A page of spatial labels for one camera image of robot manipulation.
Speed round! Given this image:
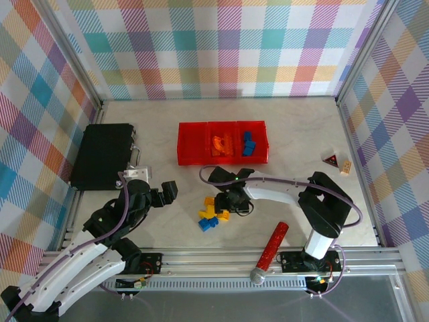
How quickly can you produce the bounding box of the small electronics board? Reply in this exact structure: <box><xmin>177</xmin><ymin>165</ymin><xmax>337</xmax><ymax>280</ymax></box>
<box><xmin>115</xmin><ymin>276</ymin><xmax>148</xmax><ymax>290</ymax></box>
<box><xmin>306</xmin><ymin>275</ymin><xmax>331</xmax><ymax>292</ymax></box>

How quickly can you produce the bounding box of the small wooden block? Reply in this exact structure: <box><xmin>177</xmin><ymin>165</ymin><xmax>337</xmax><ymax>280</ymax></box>
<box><xmin>338</xmin><ymin>156</ymin><xmax>353</xmax><ymax>176</ymax></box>

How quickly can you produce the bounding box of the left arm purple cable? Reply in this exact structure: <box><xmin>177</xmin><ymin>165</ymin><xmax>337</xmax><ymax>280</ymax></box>
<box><xmin>5</xmin><ymin>171</ymin><xmax>130</xmax><ymax>321</ymax></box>

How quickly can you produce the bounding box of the red glitter toy microphone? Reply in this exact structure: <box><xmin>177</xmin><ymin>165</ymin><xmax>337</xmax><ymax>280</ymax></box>
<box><xmin>249</xmin><ymin>221</ymin><xmax>290</xmax><ymax>286</ymax></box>

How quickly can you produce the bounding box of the slotted grey cable duct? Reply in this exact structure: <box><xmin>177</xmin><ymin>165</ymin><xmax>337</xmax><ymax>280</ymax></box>
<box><xmin>52</xmin><ymin>280</ymin><xmax>311</xmax><ymax>291</ymax></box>

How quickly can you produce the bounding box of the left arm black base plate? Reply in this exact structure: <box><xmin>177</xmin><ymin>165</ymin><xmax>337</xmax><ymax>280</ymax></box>
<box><xmin>135</xmin><ymin>252</ymin><xmax>164</xmax><ymax>276</ymax></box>

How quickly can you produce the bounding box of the aluminium frame post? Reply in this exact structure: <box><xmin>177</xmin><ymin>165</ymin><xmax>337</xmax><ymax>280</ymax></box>
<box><xmin>32</xmin><ymin>0</ymin><xmax>105</xmax><ymax>110</ymax></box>
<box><xmin>336</xmin><ymin>0</ymin><xmax>402</xmax><ymax>105</ymax></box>

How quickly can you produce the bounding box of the aluminium mounting rail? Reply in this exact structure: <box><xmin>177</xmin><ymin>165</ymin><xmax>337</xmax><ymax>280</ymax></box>
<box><xmin>35</xmin><ymin>248</ymin><xmax>408</xmax><ymax>279</ymax></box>

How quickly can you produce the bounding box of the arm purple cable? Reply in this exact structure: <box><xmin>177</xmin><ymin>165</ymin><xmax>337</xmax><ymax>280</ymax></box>
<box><xmin>5</xmin><ymin>171</ymin><xmax>130</xmax><ymax>321</ymax></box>
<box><xmin>198</xmin><ymin>165</ymin><xmax>365</xmax><ymax>299</ymax></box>

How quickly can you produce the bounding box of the black hard carrying case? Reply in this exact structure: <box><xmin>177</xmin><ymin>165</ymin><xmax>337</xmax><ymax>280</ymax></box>
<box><xmin>70</xmin><ymin>123</ymin><xmax>141</xmax><ymax>192</ymax></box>

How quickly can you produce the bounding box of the aluminium table side rail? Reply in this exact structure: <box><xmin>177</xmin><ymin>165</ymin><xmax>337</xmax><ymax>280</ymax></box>
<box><xmin>336</xmin><ymin>100</ymin><xmax>386</xmax><ymax>248</ymax></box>
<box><xmin>58</xmin><ymin>100</ymin><xmax>108</xmax><ymax>252</ymax></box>

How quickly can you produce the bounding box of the long orange lego plate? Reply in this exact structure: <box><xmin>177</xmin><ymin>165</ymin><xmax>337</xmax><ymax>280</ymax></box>
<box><xmin>223</xmin><ymin>133</ymin><xmax>235</xmax><ymax>157</ymax></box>

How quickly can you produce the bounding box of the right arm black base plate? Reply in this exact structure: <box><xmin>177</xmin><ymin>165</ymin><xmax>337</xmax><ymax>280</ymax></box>
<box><xmin>280</xmin><ymin>250</ymin><xmax>343</xmax><ymax>273</ymax></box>

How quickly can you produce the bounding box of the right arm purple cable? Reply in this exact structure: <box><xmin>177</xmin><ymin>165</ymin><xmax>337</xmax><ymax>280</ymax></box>
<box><xmin>198</xmin><ymin>165</ymin><xmax>365</xmax><ymax>299</ymax></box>

